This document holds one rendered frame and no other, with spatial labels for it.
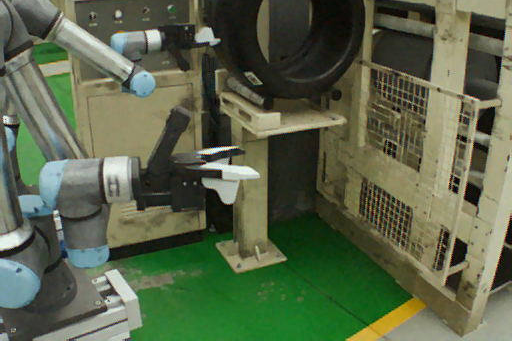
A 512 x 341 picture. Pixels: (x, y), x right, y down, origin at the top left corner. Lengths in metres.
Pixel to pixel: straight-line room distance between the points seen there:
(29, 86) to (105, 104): 1.28
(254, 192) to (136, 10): 0.96
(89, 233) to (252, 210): 1.52
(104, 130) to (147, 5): 0.57
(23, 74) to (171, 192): 0.33
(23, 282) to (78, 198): 0.18
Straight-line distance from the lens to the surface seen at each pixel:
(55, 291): 1.07
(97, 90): 2.14
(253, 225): 2.33
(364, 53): 2.26
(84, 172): 0.80
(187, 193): 0.79
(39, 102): 0.90
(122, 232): 2.41
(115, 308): 1.16
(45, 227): 1.00
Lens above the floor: 1.38
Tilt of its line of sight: 22 degrees down
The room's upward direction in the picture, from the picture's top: straight up
